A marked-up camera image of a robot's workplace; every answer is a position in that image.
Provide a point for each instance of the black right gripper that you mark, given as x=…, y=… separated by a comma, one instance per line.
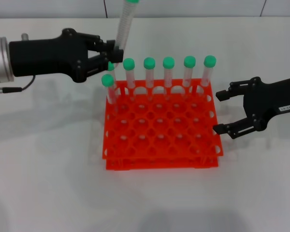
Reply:
x=263, y=101

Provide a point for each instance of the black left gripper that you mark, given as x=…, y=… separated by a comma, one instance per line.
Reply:
x=46, y=58

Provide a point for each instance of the clear test tube green cap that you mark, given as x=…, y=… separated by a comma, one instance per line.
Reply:
x=107, y=80
x=111, y=67
x=128, y=63
x=149, y=62
x=189, y=61
x=209, y=61
x=168, y=62
x=124, y=24

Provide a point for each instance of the orange plastic test tube rack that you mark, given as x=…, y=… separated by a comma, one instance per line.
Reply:
x=159, y=125

